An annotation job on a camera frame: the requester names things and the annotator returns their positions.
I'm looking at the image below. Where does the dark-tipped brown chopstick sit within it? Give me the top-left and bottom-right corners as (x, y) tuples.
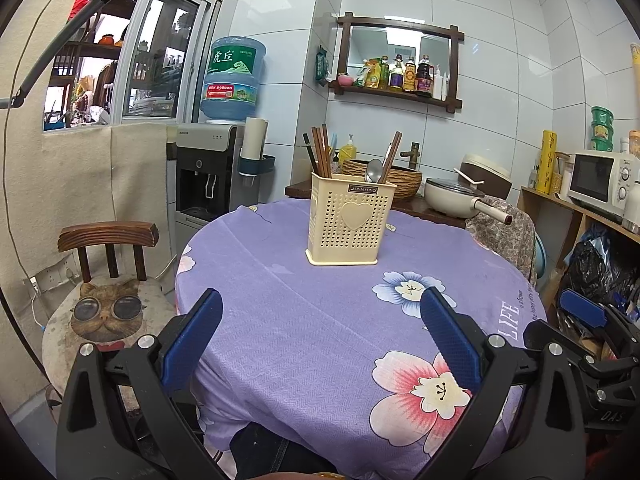
(380, 131), (403, 184)
(376, 135), (397, 184)

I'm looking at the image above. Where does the white wall socket strip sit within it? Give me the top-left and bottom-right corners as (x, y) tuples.
(27, 260), (81, 294)

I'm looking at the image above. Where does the blue water jug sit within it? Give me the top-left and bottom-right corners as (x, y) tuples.
(200, 36), (267, 123)

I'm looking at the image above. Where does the person's leg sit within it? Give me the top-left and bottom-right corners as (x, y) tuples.
(230, 422), (321, 480)

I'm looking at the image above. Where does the beige hanging cloth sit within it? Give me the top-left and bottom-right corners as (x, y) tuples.
(0, 120), (176, 311)

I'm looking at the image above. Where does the light blue basin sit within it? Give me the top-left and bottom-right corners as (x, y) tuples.
(532, 232), (547, 281)

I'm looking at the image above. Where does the black chopstick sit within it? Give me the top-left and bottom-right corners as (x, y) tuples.
(302, 132), (319, 177)

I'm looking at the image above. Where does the cream frying pan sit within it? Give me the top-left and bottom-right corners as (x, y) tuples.
(424, 177), (513, 226)

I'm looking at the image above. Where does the woven wash basin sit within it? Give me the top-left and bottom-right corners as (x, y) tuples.
(341, 159), (423, 203)

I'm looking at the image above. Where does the row of condiment bottles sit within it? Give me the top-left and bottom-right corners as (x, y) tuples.
(355, 54), (451, 101)

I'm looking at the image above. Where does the grey water dispenser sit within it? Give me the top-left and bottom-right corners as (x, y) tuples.
(170, 122), (246, 256)

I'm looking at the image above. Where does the glass jar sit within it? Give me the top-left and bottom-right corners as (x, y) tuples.
(550, 152), (571, 196)

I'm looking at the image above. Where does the purple floral tablecloth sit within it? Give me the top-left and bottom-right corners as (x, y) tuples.
(175, 196), (548, 480)

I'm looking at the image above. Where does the white microwave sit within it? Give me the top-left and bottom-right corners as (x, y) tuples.
(560, 150), (640, 218)

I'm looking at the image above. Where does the black plastic bag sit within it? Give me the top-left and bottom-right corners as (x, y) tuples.
(567, 237), (636, 306)

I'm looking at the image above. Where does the wooden framed mirror shelf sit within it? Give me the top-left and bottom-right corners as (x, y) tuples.
(327, 11), (466, 111)

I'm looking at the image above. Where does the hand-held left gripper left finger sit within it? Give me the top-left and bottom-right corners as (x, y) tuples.
(56, 287), (226, 480)

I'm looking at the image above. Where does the yellow roll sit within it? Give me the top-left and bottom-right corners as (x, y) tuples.
(536, 130), (557, 195)

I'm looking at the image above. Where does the bronze faucet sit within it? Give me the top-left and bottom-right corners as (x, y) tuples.
(400, 141), (422, 170)

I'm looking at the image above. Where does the wooden chair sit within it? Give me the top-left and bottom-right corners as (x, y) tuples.
(57, 221), (160, 283)

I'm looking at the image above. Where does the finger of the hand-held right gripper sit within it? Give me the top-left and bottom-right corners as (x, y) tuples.
(559, 289), (640, 361)
(523, 320), (603, 378)

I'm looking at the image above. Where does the cat print cushion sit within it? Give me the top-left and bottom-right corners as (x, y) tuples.
(42, 280), (176, 401)

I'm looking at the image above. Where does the glass pan lid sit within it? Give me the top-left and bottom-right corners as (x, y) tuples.
(425, 178), (486, 198)

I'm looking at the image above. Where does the wooden shelf unit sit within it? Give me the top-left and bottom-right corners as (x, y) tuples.
(517, 186), (640, 311)

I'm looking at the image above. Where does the blue wall holder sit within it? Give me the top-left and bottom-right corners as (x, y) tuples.
(237, 154), (277, 177)

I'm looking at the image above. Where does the green hanging packet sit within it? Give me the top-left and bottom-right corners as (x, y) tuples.
(314, 46), (331, 87)

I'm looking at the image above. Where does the cream plastic utensil holder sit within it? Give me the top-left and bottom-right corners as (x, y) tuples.
(306, 171), (398, 266)

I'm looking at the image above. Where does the brown floral chair cover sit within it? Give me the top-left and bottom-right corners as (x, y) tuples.
(465, 197), (538, 286)

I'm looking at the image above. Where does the white brown rice cooker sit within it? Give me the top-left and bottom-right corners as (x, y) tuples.
(460, 154), (513, 200)

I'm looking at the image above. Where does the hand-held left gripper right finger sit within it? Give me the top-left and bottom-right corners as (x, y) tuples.
(417, 287), (588, 480)

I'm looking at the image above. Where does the aluminium sliding window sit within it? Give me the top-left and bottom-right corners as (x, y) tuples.
(42, 0), (223, 133)

